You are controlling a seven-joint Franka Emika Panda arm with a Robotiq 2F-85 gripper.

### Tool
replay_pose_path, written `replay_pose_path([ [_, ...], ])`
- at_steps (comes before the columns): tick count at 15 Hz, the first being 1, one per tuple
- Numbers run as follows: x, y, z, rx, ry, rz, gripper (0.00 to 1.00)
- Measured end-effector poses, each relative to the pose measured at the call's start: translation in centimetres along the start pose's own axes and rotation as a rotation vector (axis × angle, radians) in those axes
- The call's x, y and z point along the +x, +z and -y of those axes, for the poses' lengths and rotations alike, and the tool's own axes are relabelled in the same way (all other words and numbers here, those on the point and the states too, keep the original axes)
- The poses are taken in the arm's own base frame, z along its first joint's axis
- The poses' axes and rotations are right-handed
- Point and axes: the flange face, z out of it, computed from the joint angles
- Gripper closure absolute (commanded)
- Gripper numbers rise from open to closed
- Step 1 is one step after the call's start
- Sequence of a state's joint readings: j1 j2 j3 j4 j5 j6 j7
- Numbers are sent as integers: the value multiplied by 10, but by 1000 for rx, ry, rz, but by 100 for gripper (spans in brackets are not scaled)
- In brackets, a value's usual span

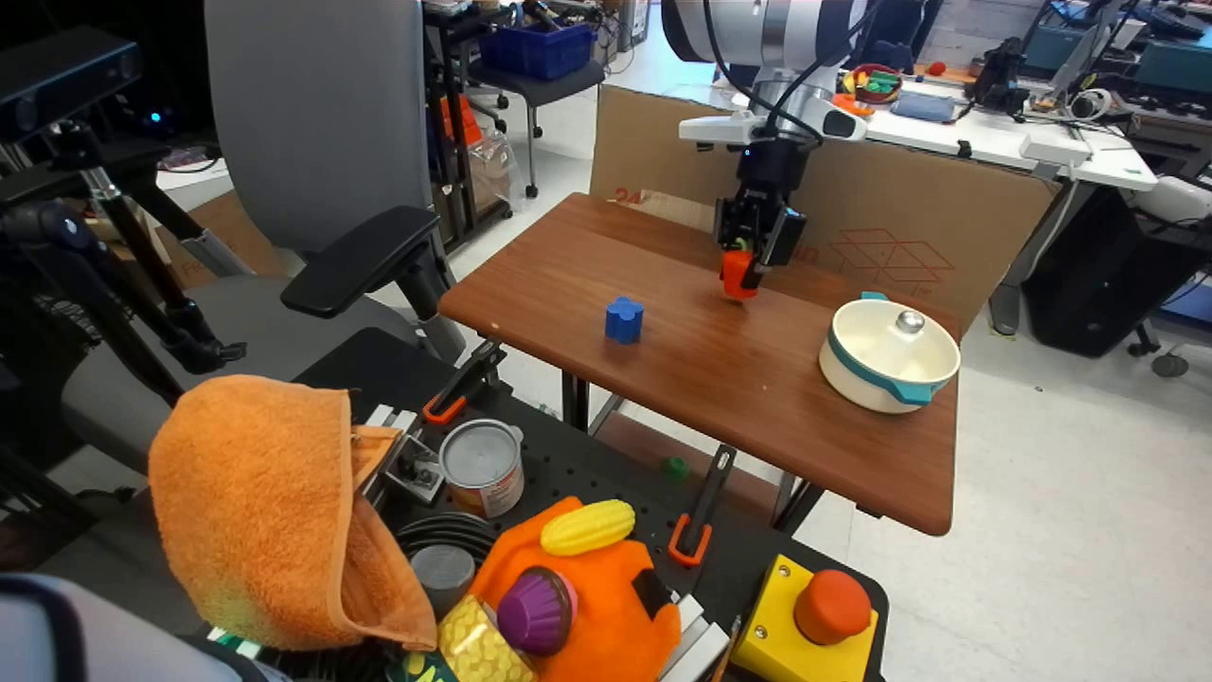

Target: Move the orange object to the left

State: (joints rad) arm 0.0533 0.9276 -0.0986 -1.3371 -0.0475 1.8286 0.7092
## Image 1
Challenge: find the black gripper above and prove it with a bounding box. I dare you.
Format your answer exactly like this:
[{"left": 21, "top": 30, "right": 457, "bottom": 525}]
[{"left": 711, "top": 186, "right": 810, "bottom": 301}]

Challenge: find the orange toy block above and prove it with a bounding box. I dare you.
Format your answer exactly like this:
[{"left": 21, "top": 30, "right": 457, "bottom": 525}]
[{"left": 714, "top": 247, "right": 766, "bottom": 308}]

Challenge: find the white dark-rimmed object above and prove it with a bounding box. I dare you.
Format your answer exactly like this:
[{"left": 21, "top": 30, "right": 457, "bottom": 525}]
[{"left": 0, "top": 573, "right": 160, "bottom": 682}]

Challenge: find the brown wooden table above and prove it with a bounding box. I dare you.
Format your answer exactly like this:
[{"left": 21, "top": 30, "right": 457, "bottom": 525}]
[{"left": 433, "top": 191, "right": 964, "bottom": 542}]

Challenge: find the blue toy block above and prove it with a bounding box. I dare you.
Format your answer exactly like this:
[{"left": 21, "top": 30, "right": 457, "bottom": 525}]
[{"left": 602, "top": 294, "right": 648, "bottom": 349}]

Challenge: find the brown cardboard box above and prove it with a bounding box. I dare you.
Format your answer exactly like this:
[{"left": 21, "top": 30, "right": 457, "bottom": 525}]
[{"left": 587, "top": 80, "right": 1069, "bottom": 345}]

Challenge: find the black utility cart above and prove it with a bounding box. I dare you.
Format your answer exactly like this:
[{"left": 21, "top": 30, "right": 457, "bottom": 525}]
[{"left": 283, "top": 321, "right": 892, "bottom": 682}]

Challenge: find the white background desk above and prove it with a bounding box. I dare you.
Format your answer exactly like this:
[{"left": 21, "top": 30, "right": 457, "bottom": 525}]
[{"left": 852, "top": 57, "right": 1161, "bottom": 196}]

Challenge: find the blue storage bin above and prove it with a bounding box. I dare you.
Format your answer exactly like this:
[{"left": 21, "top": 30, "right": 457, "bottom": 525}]
[{"left": 482, "top": 20, "right": 602, "bottom": 85}]

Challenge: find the metal measuring cup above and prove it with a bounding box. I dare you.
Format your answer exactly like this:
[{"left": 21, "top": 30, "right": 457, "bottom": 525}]
[{"left": 435, "top": 413, "right": 530, "bottom": 524}]

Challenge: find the yellow toy with purple ball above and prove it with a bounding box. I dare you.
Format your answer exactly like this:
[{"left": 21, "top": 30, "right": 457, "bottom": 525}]
[{"left": 464, "top": 494, "right": 684, "bottom": 682}]

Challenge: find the yellow emergency stop button box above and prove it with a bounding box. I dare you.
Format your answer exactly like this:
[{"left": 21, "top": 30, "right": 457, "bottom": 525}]
[{"left": 728, "top": 549, "right": 891, "bottom": 682}]

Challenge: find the black under-desk cabinet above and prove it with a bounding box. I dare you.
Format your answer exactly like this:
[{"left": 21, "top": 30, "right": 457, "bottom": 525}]
[{"left": 1019, "top": 186, "right": 1203, "bottom": 360}]

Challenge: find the purple toy cupcake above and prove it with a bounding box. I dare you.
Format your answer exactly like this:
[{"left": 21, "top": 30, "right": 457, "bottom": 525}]
[{"left": 491, "top": 563, "right": 582, "bottom": 659}]

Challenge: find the grey small cup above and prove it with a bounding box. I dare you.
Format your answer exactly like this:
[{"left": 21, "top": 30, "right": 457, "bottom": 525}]
[{"left": 404, "top": 542, "right": 482, "bottom": 621}]

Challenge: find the grey office chair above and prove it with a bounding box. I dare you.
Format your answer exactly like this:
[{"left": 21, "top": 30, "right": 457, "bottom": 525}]
[{"left": 54, "top": 0, "right": 512, "bottom": 475}]

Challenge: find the yellow toy corn cob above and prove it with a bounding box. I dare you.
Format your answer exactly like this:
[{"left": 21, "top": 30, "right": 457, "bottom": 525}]
[{"left": 435, "top": 592, "right": 540, "bottom": 682}]

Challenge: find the orange cloth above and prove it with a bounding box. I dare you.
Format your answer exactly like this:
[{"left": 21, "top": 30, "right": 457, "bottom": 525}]
[{"left": 145, "top": 373, "right": 444, "bottom": 659}]

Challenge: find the white bowl teal handle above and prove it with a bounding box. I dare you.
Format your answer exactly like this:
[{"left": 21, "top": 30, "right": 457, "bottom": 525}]
[{"left": 815, "top": 289, "right": 964, "bottom": 422}]

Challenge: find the black clamp orange handle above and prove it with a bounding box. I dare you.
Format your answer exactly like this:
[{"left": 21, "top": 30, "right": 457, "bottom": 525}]
[
  {"left": 664, "top": 445, "right": 742, "bottom": 573},
  {"left": 415, "top": 332, "right": 512, "bottom": 431}
]

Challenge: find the black camera tripod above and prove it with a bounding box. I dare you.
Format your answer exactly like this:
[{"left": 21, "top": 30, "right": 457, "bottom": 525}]
[{"left": 0, "top": 116, "right": 255, "bottom": 410}]

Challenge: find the black camera box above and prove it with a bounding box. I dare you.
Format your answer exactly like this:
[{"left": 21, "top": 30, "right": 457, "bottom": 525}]
[{"left": 0, "top": 24, "right": 149, "bottom": 143}]

